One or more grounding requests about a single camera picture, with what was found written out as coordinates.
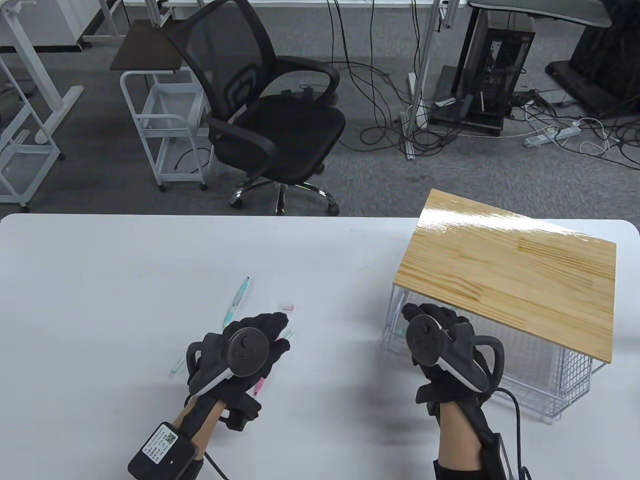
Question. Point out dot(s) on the person's right hand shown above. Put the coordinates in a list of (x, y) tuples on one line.
[(450, 320)]

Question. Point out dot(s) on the person's left hand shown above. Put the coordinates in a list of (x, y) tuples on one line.
[(270, 324)]

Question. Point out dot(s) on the pink highlighter cap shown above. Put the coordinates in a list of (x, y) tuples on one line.
[(287, 306)]

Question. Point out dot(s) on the teal double-ended highlighter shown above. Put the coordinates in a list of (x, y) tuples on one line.
[(236, 300)]

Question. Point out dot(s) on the pink double-ended highlighter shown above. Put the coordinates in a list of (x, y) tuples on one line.
[(259, 386)]

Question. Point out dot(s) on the person's left forearm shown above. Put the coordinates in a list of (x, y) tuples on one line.
[(200, 425)]

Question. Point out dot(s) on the person's right forearm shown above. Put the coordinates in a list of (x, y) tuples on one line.
[(457, 440)]

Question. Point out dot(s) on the black wrist-worn box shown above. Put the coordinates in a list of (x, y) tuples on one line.
[(162, 450), (500, 457)]

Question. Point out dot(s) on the black mesh office chair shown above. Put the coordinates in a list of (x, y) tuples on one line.
[(280, 125)]

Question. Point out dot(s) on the white power strip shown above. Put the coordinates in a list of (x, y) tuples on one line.
[(550, 135)]

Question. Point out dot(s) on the black computer tower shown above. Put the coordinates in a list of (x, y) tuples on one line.
[(495, 65)]

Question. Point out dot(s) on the black stand base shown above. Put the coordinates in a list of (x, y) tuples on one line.
[(600, 60)]

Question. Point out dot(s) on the white cart with brown top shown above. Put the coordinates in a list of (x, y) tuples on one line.
[(150, 47)]

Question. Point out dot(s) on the white standing desk leg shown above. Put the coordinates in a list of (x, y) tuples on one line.
[(59, 107)]

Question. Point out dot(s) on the grey desk top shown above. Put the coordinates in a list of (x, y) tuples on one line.
[(550, 12)]

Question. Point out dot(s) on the white cabinet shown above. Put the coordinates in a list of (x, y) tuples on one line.
[(60, 20)]

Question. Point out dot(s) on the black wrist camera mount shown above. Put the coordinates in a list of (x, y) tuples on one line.
[(430, 402), (245, 412)]

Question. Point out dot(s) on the aluminium frame leg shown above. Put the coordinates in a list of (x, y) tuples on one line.
[(423, 65)]

